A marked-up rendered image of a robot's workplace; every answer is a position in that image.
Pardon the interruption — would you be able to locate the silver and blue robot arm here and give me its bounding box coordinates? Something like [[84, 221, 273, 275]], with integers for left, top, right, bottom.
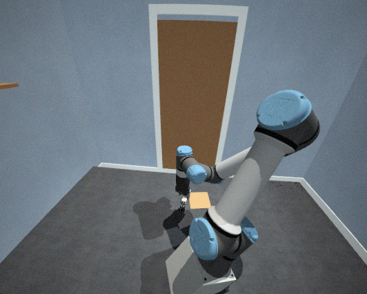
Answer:
[[176, 90, 320, 278]]

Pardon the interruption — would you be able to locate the peach flat square mat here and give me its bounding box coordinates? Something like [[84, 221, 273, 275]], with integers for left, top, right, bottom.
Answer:
[[189, 192, 211, 209]]

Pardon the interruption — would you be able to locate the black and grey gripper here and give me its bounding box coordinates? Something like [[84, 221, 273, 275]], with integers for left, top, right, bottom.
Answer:
[[175, 168, 191, 200]]

